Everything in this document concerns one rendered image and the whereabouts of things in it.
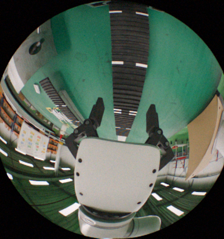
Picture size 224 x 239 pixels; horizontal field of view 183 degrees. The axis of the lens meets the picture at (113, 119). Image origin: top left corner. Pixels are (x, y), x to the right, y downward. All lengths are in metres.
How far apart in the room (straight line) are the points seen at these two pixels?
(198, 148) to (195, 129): 0.08
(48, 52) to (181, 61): 0.23
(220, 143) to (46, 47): 0.54
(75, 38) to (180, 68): 0.19
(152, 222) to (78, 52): 0.33
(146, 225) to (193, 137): 0.31
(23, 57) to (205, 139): 0.46
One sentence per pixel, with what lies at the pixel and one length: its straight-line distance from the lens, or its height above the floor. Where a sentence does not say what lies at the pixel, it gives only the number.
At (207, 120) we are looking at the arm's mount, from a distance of 0.31.
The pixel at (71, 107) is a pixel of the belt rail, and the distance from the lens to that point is 0.28.
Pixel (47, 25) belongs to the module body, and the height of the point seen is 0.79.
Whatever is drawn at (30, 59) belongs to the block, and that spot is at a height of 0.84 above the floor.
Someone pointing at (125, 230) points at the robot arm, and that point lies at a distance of 0.17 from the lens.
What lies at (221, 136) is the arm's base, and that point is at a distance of 0.38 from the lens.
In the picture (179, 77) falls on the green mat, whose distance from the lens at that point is 0.17.
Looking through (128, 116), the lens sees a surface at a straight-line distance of 0.19.
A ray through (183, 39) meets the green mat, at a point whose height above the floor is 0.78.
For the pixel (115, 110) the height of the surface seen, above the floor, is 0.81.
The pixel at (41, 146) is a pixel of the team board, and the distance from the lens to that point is 3.42.
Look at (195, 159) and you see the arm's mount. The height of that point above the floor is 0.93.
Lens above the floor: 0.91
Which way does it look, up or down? 27 degrees down
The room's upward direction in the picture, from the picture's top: 169 degrees counter-clockwise
